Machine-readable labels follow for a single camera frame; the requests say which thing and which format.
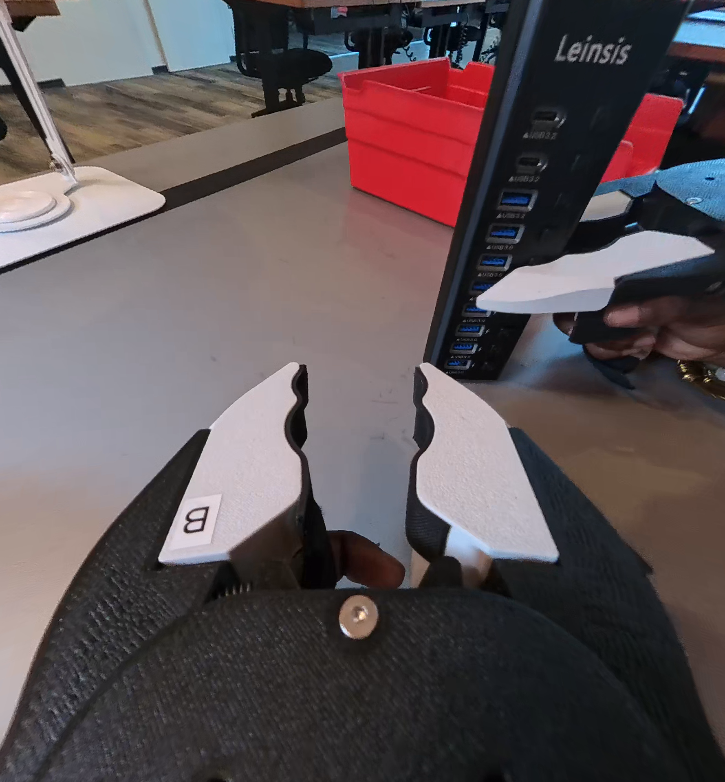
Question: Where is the black multi-port usb hub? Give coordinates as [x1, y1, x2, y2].
[423, 0, 688, 381]

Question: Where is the white sign stand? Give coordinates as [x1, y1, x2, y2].
[0, 0, 167, 282]

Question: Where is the red plastic bin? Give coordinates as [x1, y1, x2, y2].
[339, 57, 685, 228]

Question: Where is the black office chair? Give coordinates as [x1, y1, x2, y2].
[225, 0, 334, 119]

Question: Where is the gold wrist bracelet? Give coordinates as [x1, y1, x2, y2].
[676, 359, 725, 404]

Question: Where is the long wooden office desk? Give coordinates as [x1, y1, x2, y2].
[228, 0, 513, 68]

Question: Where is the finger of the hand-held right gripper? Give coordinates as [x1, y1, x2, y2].
[477, 232, 716, 315]
[579, 180, 641, 224]

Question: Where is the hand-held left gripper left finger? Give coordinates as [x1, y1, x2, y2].
[157, 362, 339, 592]

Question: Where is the person's right hand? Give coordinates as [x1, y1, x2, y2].
[552, 298, 725, 369]

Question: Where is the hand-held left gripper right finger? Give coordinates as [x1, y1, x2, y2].
[406, 362, 560, 590]

